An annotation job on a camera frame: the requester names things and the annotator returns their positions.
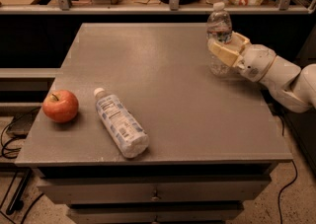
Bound black cable on right floor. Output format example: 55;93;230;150
276;160;299;224

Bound black cables on left floor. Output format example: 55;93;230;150
0;108;40;224

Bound red apple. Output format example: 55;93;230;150
42;90;79;123

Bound grey drawer cabinet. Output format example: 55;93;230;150
17;24;291;224

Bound black power adapter box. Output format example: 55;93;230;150
6;113;35;138

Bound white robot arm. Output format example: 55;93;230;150
207;32;316;113

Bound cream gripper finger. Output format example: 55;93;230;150
230;32;251;54
207;40;244;67

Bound clear crinkled water bottle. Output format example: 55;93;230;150
206;2;232;77

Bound labelled water bottle white cap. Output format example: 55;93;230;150
94;88;149;159

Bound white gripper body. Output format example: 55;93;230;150
236;44;277;82

